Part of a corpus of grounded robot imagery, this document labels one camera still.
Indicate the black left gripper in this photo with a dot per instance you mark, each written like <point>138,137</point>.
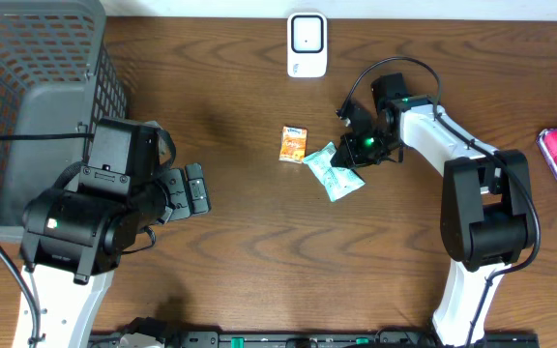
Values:
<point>177,194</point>

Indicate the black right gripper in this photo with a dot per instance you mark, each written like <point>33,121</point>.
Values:
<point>347,146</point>

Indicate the mint green wipes packet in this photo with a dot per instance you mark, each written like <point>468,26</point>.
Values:
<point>337,181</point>

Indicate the orange white Kleenex tissue pack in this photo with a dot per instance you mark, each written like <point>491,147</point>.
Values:
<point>293,144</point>

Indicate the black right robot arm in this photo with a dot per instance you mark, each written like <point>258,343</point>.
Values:
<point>488,221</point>

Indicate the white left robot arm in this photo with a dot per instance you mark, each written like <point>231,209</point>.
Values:
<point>76,232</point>

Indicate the white barcode scanner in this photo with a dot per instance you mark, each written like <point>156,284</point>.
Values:
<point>307,45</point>

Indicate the dark grey plastic basket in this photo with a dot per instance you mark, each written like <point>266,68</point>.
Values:
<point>56,83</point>

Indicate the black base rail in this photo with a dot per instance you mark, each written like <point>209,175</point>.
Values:
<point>206,339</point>

